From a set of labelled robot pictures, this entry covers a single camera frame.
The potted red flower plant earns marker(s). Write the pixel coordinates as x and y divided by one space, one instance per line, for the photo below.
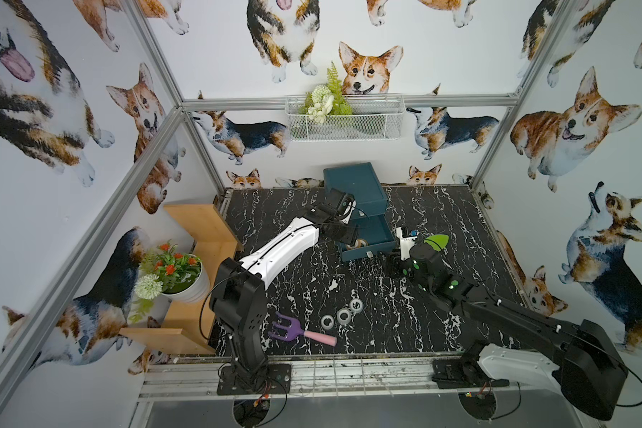
167 272

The green fern white flowers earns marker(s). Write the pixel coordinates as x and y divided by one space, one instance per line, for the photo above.
326 101

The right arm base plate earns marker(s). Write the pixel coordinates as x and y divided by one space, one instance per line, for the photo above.
458 374

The green toy trowel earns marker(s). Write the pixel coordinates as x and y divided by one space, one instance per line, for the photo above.
437 242

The teal drawer cabinet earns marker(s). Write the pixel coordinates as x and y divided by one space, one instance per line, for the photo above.
361 181

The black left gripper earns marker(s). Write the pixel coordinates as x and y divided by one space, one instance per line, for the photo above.
350 234

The white wire wall basket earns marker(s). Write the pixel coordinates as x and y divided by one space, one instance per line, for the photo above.
358 118

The teal drawer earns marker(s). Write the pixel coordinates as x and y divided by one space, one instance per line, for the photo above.
376 231

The clear white tape roll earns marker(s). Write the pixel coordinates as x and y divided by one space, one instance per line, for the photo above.
327 322
344 316
356 306

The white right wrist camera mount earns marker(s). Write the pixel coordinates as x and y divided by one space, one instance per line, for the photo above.
407 239

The wooden corner shelf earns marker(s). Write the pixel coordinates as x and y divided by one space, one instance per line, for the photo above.
188 323

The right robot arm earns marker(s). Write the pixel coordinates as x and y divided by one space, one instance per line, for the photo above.
578 362

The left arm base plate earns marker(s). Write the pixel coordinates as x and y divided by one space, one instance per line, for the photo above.
275 378

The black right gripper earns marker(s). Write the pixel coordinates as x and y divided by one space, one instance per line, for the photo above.
399 262

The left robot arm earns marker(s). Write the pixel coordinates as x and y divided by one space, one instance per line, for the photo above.
239 296

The purple pink toy rake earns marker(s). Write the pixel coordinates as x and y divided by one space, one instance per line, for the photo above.
288 329

